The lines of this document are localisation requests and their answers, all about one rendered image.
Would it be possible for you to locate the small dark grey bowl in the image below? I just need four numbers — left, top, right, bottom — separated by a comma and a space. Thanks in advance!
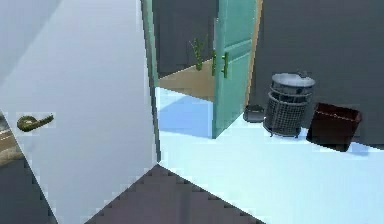
242, 104, 266, 124

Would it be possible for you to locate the green bar door handle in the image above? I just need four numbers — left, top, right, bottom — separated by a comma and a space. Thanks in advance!
211, 49, 218, 77
221, 51, 230, 80

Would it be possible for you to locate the dark brown square box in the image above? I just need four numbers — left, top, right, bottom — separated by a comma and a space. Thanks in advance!
305, 102, 363, 153

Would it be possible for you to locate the olive lever door handle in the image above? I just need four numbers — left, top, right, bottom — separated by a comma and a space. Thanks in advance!
16, 113, 55, 133

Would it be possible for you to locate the pale white room door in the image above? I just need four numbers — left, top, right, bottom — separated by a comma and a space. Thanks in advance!
0, 0, 160, 224

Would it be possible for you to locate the teal room door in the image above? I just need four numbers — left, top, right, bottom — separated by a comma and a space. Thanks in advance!
211, 0, 259, 140

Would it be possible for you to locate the grey mesh waste bin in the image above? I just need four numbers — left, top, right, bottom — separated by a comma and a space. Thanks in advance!
262, 72, 316, 139

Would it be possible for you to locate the green house plant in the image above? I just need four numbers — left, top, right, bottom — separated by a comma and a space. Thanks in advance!
189, 37, 205, 72

